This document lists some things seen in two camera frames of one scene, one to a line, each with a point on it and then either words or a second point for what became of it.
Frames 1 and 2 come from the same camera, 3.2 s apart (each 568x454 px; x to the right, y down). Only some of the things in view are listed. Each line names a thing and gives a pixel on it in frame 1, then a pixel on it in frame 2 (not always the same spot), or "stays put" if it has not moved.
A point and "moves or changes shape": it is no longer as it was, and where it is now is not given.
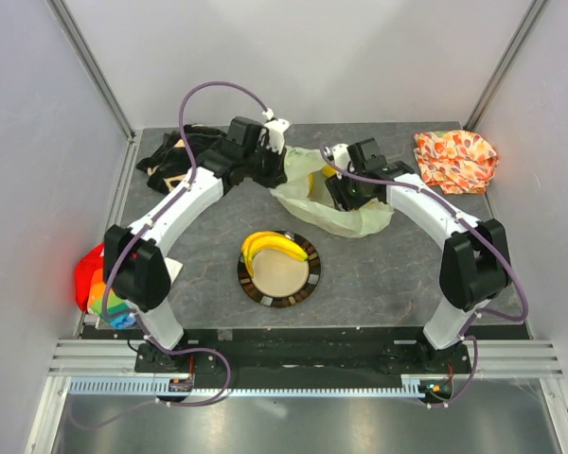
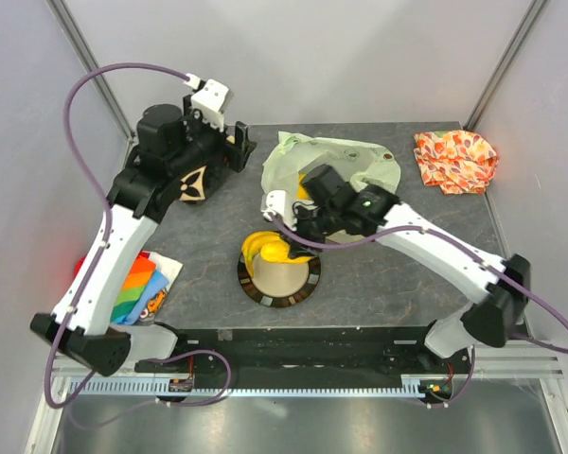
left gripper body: (265, 165) -> (211, 145)
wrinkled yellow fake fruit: (328, 171) moves or changes shape
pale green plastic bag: (304, 194) moves or changes shape
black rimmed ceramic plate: (280, 281) stays put
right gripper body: (351, 190) -> (312, 226)
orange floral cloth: (455, 161) stays put
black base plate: (309, 352) stays put
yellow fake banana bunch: (271, 240) stays put
